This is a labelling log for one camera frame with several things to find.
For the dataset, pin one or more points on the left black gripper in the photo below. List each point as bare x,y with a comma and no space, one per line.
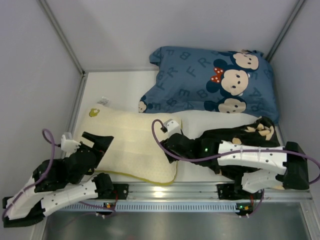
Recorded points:
91,149

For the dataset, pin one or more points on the white pillow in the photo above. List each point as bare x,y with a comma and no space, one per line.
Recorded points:
133,151

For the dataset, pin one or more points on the black floral plush pillowcase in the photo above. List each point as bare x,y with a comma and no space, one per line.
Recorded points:
245,135

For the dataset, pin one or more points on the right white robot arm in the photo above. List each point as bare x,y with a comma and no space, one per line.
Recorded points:
181,148

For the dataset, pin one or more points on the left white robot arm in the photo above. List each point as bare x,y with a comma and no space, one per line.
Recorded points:
57,182

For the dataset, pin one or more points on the blue cartoon print pillow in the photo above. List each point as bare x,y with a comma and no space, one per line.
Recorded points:
228,82

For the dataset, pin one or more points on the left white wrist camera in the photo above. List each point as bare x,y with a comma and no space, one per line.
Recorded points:
68,144

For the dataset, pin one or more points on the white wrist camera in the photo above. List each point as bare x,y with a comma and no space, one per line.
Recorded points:
172,127
68,144

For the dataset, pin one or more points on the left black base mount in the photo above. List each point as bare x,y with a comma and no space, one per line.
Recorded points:
120,191

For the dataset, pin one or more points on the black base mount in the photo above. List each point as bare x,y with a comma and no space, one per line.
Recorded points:
120,191
227,191

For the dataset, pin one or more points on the aluminium mounting rail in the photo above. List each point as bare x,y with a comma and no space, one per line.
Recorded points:
201,192

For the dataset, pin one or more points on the perforated cable duct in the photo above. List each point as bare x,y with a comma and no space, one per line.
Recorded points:
177,207

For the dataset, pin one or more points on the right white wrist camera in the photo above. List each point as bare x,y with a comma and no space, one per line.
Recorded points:
172,127

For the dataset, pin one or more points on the left aluminium frame post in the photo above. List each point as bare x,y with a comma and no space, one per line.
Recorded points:
44,5

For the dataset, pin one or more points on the aluminium frame post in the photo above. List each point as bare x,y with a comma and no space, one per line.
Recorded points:
299,5
44,5

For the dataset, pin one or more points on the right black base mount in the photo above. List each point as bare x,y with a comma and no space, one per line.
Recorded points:
227,191

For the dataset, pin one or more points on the right aluminium frame post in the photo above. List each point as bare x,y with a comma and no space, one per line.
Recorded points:
299,5

